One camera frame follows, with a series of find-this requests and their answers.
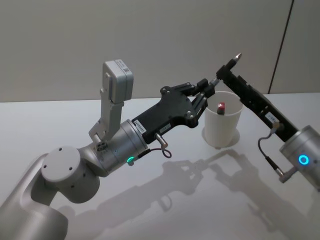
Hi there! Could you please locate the thin dark left gripper cable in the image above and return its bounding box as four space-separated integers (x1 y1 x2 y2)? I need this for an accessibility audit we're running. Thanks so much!
133 132 173 161

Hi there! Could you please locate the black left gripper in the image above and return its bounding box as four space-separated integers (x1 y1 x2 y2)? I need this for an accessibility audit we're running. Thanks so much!
131 78 217 145

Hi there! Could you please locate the black pen with silver tip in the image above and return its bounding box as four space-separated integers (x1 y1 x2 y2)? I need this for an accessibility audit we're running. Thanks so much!
210 52 243 86

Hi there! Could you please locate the dark marker with red band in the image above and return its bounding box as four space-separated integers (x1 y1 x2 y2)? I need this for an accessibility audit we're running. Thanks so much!
216 101 227 116

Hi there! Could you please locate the white paper cup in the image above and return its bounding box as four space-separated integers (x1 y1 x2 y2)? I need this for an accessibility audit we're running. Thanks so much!
202 90 245 150

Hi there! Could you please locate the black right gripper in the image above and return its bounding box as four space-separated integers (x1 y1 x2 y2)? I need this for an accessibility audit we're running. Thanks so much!
215 63 300 145

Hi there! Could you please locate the grey right gripper cable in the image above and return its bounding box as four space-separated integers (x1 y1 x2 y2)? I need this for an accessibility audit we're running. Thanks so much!
257 120 296 184

